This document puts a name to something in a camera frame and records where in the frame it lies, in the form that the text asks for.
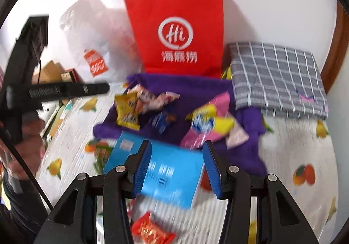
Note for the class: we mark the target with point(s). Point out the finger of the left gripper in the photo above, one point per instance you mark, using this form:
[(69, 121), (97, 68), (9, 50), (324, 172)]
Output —
[(66, 90)]

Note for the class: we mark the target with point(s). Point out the fruit print table cover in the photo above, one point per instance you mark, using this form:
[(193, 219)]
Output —
[(291, 150)]

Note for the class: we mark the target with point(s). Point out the white Miniso plastic bag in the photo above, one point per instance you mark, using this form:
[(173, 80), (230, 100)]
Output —
[(100, 41)]

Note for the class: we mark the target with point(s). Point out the red Haidilao paper bag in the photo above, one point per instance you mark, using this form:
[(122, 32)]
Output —
[(178, 37)]

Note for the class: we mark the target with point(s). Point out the grey checked folded cloth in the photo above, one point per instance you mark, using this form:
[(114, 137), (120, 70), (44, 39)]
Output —
[(280, 80)]

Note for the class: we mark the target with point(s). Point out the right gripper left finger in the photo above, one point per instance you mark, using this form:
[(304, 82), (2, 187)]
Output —
[(73, 218)]

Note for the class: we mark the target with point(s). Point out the blue tissue pack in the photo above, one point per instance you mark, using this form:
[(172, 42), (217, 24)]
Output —
[(174, 173)]

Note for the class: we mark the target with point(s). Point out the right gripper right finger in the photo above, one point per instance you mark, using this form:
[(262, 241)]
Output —
[(279, 218)]

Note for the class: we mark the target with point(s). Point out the yellow triangular snack bag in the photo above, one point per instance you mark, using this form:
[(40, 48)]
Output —
[(125, 106)]

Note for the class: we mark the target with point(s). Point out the person's left hand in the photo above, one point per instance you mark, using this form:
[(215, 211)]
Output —
[(30, 149)]

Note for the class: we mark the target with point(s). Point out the small pink white sachet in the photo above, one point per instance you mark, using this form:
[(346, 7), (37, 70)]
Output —
[(237, 135)]

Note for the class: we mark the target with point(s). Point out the pink yellow snack bag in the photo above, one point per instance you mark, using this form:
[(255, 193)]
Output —
[(210, 122)]

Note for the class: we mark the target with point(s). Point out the framed picture brown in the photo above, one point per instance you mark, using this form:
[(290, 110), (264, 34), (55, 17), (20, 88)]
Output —
[(70, 75)]

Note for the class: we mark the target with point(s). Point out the small blue snack packet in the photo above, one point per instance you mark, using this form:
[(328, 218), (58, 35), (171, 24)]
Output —
[(162, 120)]

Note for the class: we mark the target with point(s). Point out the pink cartoon snack packet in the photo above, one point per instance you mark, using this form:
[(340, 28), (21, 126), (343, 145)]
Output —
[(147, 101)]

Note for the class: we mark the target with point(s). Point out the green triangular snack bag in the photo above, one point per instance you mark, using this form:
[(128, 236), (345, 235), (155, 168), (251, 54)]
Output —
[(101, 153)]

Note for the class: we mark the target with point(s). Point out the red snack packet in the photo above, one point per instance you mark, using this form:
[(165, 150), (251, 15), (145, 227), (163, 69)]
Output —
[(150, 232)]

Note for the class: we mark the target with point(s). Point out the brown wooden door frame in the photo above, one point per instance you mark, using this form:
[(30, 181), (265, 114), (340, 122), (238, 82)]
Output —
[(337, 50)]

